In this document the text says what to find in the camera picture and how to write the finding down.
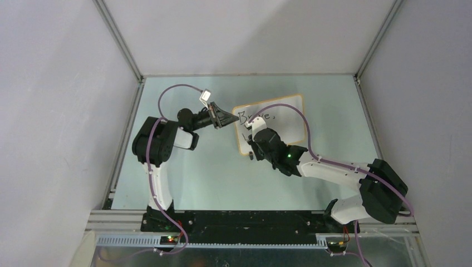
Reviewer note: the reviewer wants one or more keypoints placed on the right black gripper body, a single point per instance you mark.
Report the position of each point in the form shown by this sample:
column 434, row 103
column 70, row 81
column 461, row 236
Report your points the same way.
column 260, row 155

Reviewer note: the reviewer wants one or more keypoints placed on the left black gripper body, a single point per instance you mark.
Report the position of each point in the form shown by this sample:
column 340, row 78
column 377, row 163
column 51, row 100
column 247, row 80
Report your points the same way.
column 214, row 114

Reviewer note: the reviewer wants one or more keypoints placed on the yellow framed whiteboard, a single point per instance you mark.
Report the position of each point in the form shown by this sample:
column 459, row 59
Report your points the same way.
column 284, row 120

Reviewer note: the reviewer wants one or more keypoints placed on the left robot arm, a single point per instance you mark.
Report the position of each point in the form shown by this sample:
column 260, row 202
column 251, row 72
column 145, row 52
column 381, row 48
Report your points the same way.
column 157, row 137

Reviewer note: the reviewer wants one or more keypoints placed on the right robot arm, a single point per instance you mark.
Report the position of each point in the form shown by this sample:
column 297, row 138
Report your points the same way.
column 380, row 192

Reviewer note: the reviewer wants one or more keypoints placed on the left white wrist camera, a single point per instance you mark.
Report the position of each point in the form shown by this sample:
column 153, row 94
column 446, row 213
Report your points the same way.
column 205, row 96

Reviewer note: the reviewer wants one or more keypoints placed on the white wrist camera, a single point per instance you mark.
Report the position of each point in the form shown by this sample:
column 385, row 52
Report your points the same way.
column 256, row 125
column 205, row 96

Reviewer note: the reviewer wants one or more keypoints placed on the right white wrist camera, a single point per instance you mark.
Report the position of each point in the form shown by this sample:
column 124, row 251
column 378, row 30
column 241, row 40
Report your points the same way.
column 256, row 125

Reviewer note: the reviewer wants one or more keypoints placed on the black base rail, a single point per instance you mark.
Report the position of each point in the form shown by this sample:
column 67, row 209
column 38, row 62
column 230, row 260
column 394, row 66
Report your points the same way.
column 245, row 227

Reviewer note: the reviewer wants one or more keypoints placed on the white perforated cable tray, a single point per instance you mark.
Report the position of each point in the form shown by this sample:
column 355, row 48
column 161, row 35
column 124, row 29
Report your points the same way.
column 149, row 241

